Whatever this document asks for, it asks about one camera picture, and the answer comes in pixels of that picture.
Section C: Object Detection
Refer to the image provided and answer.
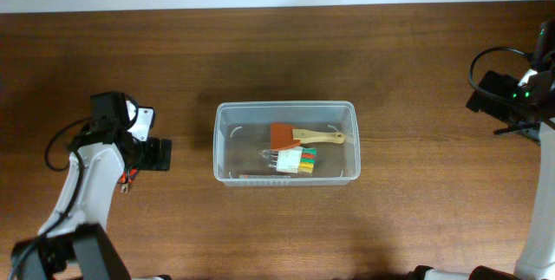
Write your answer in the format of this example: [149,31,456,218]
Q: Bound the wooden handled brown spatula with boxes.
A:
[270,123,346,151]

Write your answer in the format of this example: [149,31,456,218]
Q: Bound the clear box of wall plugs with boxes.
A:
[260,147,317,174]

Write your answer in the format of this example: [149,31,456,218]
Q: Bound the clear plastic container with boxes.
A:
[213,101,362,186]

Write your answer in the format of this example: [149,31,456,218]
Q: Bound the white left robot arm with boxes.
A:
[9,92,172,279]

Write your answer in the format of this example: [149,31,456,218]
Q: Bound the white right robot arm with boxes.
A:
[408,19,554,280]

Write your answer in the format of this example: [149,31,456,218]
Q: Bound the red handled pliers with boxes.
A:
[117,168,139,193]

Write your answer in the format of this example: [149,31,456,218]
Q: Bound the orange socket bit holder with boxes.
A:
[238,174,291,179]

